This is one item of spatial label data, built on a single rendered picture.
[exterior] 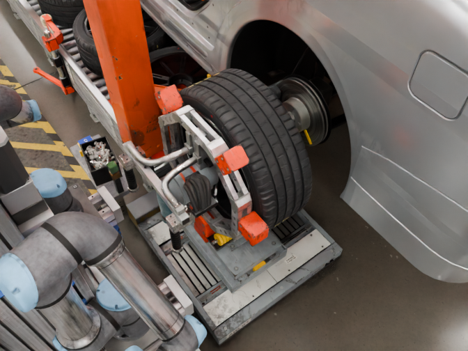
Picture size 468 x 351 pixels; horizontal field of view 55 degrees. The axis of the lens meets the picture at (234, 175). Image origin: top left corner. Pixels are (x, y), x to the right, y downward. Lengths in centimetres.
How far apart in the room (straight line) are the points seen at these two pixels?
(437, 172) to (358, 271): 124
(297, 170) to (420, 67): 55
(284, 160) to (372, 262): 123
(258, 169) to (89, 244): 71
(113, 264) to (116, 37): 100
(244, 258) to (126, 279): 129
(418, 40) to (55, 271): 104
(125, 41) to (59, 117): 164
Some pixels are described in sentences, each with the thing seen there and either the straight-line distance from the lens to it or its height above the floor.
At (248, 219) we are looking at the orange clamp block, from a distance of 162.
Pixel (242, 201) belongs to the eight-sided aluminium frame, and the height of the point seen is 97.
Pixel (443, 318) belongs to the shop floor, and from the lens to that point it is 264.
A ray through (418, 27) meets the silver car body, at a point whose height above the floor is 158.
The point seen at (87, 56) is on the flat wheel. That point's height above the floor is 40.
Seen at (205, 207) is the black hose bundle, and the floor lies 98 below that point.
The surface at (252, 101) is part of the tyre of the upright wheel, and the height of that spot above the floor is 117.
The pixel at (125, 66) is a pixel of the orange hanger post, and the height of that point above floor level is 110.
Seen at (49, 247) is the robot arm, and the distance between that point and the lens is 98.
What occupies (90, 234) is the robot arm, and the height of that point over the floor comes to 143.
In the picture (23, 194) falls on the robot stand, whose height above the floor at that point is 135.
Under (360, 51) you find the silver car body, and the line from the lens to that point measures 146.
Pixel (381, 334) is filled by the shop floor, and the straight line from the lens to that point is 250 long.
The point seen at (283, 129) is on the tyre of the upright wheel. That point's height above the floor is 112.
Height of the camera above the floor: 226
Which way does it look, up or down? 53 degrees down
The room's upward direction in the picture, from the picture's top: 1 degrees clockwise
